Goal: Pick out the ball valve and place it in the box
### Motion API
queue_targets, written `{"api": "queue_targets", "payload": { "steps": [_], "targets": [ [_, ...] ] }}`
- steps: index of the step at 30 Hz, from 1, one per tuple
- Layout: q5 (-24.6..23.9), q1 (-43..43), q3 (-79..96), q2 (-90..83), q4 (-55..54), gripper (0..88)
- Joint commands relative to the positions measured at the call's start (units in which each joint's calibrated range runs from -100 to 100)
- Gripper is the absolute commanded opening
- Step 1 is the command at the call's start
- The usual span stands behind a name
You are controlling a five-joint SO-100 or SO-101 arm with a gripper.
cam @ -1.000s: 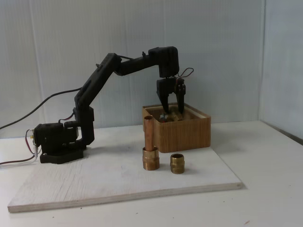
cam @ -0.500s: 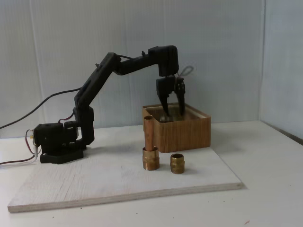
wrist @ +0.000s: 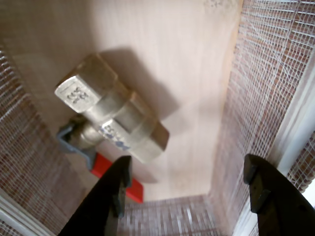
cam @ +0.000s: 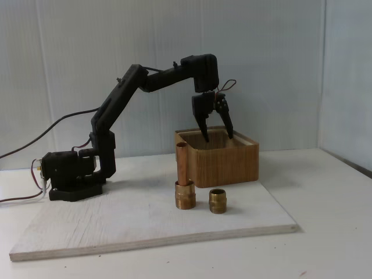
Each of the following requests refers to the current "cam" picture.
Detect slatted wooden box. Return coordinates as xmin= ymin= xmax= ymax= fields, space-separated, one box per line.
xmin=174 ymin=126 xmax=260 ymax=188

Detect copper pipe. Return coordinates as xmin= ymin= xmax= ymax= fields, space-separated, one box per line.
xmin=177 ymin=141 xmax=190 ymax=186

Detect large brass threaded fitting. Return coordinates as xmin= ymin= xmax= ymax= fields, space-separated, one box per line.
xmin=174 ymin=180 xmax=196 ymax=209

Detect small brass threaded nipple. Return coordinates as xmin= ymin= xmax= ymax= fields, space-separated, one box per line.
xmin=209 ymin=188 xmax=227 ymax=214

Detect white painted plywood board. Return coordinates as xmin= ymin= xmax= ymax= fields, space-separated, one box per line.
xmin=9 ymin=178 xmax=299 ymax=263

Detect red white servo wire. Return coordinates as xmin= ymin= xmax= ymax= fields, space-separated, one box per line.
xmin=213 ymin=79 xmax=237 ymax=101

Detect red white base wires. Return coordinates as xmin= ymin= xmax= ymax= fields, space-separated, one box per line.
xmin=0 ymin=158 xmax=49 ymax=209

